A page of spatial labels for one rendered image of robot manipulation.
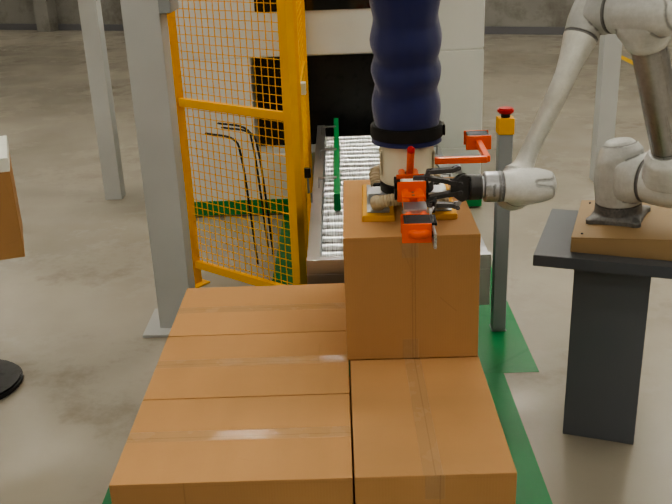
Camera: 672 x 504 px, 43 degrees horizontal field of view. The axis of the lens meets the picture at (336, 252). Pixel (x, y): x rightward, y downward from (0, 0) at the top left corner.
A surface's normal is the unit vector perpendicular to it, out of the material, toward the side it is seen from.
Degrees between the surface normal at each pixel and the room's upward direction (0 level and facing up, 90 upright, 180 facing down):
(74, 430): 0
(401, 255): 90
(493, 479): 90
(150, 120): 90
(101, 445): 0
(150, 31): 90
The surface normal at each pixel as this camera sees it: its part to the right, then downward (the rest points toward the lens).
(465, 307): -0.01, 0.36
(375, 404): -0.04, -0.93
